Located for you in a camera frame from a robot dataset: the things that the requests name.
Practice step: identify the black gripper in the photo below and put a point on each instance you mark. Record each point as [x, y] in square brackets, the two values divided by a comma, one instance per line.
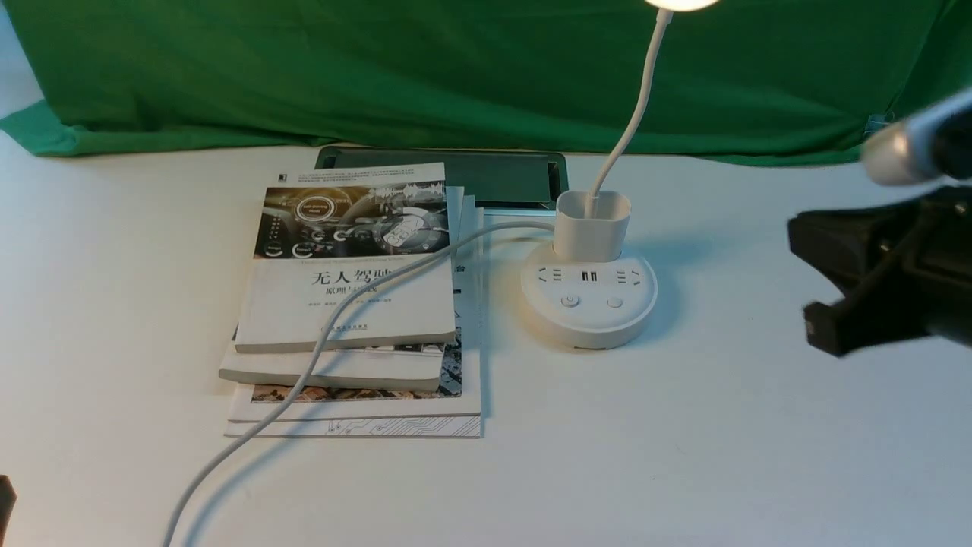
[920, 248]

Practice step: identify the white desk lamp with sockets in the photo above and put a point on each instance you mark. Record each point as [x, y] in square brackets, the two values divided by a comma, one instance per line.
[584, 289]

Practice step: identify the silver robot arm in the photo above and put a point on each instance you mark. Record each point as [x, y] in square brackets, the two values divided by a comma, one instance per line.
[931, 144]

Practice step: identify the metal binder clip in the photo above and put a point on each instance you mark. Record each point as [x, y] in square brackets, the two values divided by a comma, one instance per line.
[876, 123]

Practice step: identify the green backdrop cloth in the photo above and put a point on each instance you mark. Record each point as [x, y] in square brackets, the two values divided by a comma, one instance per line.
[760, 83]

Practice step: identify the black tablet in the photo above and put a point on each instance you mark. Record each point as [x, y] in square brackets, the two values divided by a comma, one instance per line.
[516, 180]

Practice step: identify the bottom book with circuit pattern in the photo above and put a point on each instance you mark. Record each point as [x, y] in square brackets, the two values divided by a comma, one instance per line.
[364, 427]

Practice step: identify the top book with car cover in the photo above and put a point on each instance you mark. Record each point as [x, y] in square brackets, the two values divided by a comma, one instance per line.
[331, 254]

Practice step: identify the dark object at left edge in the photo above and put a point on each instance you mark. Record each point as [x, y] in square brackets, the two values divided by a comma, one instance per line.
[8, 497]

